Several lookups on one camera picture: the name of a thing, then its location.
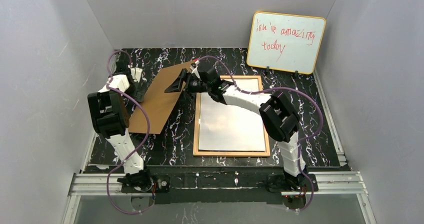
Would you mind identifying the brown cardboard backing board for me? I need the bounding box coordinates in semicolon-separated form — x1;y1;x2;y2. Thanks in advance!
140;61;193;134

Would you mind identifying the whiteboard with orange rim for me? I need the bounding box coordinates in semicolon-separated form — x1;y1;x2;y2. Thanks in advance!
246;11;327;75

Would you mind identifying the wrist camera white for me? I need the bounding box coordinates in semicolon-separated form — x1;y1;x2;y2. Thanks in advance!
190;59;201;80
130;67;143;83

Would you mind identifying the wooden picture frame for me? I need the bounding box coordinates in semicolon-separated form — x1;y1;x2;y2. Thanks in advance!
192;75;272;158

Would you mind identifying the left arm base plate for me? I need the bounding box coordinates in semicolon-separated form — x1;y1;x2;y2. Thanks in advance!
117;174;171;194

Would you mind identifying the printed photo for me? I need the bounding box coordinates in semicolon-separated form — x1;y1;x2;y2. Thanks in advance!
197;78;268;153

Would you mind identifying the aluminium rail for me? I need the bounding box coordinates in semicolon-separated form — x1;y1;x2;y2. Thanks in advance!
68;171;368;196

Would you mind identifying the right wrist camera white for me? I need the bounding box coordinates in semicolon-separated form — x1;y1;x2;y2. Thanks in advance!
190;59;201;80

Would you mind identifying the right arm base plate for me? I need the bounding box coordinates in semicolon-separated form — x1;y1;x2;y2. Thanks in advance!
264;174;319;196

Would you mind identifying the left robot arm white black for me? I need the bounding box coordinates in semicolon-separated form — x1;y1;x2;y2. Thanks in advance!
87;60;144;175

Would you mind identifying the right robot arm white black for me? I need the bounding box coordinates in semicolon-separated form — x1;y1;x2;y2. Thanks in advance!
165;69;305;177

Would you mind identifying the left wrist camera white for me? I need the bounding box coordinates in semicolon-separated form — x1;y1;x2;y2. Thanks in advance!
130;67;143;83

